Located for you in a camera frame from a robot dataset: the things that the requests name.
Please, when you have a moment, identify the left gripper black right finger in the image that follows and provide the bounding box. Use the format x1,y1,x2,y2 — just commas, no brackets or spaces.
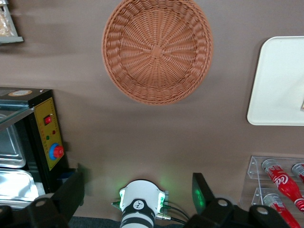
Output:
182,172,236,228

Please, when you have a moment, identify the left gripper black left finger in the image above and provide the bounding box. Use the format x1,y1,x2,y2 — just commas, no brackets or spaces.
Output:
23,163,86,228

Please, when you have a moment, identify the cream plastic tray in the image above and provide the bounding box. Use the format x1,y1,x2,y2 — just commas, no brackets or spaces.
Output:
246,36,304,126

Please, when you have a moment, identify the brown wicker basket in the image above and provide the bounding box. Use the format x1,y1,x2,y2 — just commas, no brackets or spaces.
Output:
101,0,214,105

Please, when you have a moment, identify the grey snack tray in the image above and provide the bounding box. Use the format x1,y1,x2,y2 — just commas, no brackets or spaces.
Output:
0,0,24,45

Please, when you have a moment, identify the steel food pan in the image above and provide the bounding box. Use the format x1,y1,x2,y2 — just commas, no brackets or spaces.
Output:
0,114,26,169
0,169,40,209

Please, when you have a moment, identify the clear acrylic bottle rack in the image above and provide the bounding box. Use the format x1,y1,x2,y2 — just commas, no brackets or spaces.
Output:
238,155,304,228

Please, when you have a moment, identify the black food warmer cabinet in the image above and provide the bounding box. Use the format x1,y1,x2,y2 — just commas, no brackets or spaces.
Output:
0,86,70,211

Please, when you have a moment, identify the red cola bottle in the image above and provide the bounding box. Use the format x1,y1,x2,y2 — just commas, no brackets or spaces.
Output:
291,162,304,183
262,193,301,228
261,158,304,212

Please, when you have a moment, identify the black base cable bundle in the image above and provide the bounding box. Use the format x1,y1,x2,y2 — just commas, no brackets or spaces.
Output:
155,204,192,225

